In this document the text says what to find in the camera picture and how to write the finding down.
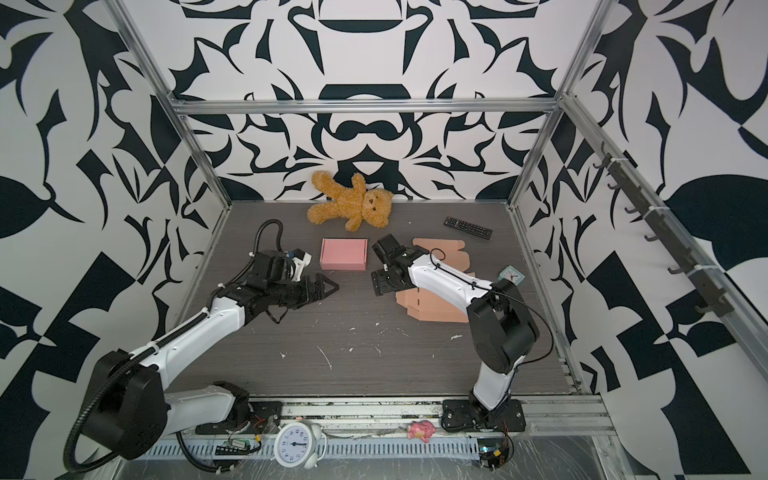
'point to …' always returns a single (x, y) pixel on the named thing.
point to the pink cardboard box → (343, 254)
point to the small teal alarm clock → (510, 272)
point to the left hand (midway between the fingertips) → (330, 286)
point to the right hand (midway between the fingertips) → (389, 281)
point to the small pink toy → (422, 429)
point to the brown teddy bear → (355, 204)
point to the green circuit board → (492, 452)
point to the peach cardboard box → (425, 306)
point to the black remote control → (466, 227)
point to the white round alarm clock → (299, 444)
